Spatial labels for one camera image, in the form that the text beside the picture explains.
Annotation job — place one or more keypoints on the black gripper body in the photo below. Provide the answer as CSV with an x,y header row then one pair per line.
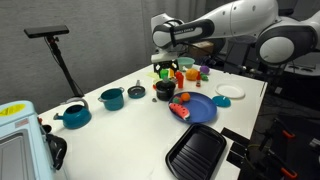
x,y
165,64

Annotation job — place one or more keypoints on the black pot lid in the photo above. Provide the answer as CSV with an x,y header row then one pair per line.
x,y
165,84

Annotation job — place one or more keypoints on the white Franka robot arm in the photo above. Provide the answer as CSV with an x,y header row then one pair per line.
x,y
253,23

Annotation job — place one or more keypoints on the small black pot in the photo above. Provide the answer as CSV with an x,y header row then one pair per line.
x,y
165,94

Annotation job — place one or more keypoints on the teal cooking pot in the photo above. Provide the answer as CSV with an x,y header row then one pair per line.
x,y
112,99

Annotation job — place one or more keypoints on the yellow mustard bottle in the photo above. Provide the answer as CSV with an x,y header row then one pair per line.
x,y
171,73

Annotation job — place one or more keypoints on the yellow-green mat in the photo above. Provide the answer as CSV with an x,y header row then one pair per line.
x,y
152,75

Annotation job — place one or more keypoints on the green plastic cup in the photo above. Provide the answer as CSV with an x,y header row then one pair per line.
x,y
164,74

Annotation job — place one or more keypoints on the orange-red ketchup bottle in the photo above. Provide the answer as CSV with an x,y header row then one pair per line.
x,y
180,80

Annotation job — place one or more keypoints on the mint green bowl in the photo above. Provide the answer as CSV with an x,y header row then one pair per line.
x,y
186,62

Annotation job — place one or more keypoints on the red toy tomato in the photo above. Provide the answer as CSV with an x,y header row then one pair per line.
x,y
154,87

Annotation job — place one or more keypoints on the small red sauce bottle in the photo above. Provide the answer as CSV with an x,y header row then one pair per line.
x,y
198,81

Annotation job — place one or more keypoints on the toy orange fruit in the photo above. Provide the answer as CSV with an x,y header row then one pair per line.
x,y
185,97

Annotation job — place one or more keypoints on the purple toy vegetable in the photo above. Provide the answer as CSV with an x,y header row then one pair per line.
x,y
204,69

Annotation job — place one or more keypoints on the small teal frying pan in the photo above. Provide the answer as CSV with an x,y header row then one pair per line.
x,y
136,91

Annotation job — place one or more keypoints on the green toy leaves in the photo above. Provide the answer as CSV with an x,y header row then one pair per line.
x,y
204,77

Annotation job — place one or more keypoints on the brown cardboard box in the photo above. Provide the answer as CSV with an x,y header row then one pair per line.
x,y
200,48

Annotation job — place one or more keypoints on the toy watermelon slice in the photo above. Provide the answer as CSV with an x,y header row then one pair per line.
x,y
180,111

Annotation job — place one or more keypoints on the blue plate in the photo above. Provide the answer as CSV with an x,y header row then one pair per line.
x,y
201,108

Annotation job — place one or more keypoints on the white plate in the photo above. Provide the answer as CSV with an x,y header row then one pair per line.
x,y
230,91

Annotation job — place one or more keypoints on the black baking tray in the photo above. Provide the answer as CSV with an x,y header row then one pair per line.
x,y
196,153

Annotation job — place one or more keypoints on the long black tape strip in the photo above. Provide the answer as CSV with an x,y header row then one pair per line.
x,y
235,134

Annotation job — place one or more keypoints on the teal kettle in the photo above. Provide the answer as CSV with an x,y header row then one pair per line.
x,y
76,116

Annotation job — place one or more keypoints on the short black tape strip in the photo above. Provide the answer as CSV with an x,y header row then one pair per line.
x,y
238,149

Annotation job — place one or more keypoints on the light blue toaster oven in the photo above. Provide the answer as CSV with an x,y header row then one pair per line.
x,y
20,146

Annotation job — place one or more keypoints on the black camera on stand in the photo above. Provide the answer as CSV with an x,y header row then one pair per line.
x,y
46,31

